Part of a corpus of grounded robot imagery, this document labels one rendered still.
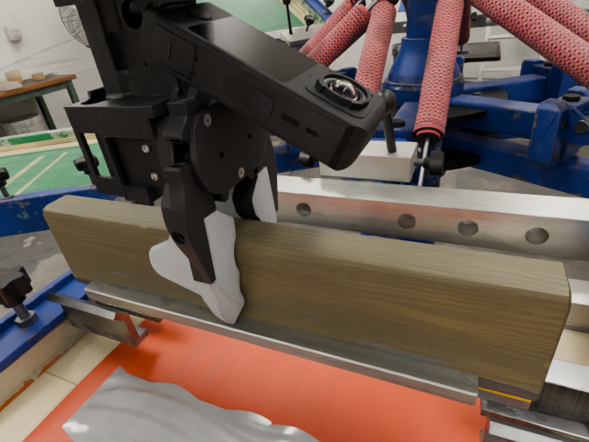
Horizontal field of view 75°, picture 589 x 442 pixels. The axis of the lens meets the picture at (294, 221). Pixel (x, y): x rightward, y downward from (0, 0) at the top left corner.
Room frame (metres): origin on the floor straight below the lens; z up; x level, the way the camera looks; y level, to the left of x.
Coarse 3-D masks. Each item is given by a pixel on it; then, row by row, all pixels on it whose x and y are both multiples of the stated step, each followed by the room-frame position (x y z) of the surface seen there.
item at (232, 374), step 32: (128, 352) 0.30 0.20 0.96; (160, 352) 0.29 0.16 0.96; (192, 352) 0.29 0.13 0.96; (224, 352) 0.28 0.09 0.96; (256, 352) 0.28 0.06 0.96; (96, 384) 0.26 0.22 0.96; (192, 384) 0.25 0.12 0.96; (224, 384) 0.24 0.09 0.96; (256, 384) 0.24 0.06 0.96; (288, 384) 0.23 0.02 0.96; (64, 416) 0.23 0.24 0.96
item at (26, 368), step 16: (576, 288) 0.27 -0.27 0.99; (576, 304) 0.25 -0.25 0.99; (64, 320) 0.32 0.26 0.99; (576, 320) 0.25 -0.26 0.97; (48, 336) 0.30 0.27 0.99; (64, 336) 0.32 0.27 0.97; (80, 336) 0.33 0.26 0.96; (32, 352) 0.29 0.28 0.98; (48, 352) 0.30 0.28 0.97; (64, 352) 0.31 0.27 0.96; (16, 368) 0.27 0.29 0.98; (32, 368) 0.28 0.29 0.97; (0, 384) 0.26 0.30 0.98; (16, 384) 0.26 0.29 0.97; (0, 400) 0.25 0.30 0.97
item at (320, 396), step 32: (320, 384) 0.23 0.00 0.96; (352, 384) 0.22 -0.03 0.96; (384, 384) 0.22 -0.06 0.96; (288, 416) 0.20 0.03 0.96; (320, 416) 0.20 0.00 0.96; (352, 416) 0.19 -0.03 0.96; (384, 416) 0.19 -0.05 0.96; (416, 416) 0.19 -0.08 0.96; (448, 416) 0.18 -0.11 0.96; (480, 416) 0.18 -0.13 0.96
